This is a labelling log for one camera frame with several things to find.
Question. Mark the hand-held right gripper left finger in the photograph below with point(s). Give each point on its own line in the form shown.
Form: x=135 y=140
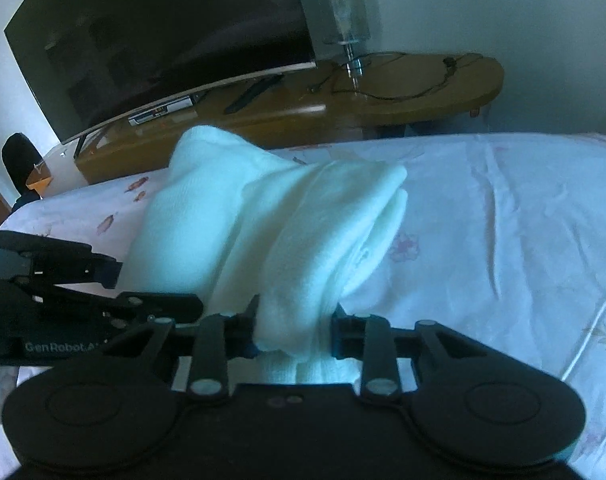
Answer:
x=248 y=330

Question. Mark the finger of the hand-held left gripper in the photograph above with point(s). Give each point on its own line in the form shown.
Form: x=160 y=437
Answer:
x=178 y=308
x=108 y=272

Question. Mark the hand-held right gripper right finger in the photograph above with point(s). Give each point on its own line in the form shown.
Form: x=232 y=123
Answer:
x=340 y=340

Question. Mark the white knit garment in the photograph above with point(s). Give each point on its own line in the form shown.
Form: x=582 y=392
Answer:
x=283 y=220

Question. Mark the orange box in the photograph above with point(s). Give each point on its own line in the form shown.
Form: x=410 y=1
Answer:
x=40 y=186

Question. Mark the black chair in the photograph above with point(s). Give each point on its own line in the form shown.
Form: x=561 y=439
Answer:
x=15 y=160

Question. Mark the silver set-top box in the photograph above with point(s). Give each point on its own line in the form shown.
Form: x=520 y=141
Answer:
x=168 y=108

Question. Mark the floral bed sheet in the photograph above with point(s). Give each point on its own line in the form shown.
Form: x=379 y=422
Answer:
x=508 y=220

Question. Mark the wooden television stand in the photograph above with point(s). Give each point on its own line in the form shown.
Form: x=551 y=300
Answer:
x=293 y=110

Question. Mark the black remote control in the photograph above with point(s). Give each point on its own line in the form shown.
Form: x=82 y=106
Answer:
x=250 y=94

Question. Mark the black television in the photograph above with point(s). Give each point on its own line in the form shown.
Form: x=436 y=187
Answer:
x=158 y=35

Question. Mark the glass table lamp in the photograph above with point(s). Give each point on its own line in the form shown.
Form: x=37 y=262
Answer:
x=340 y=5

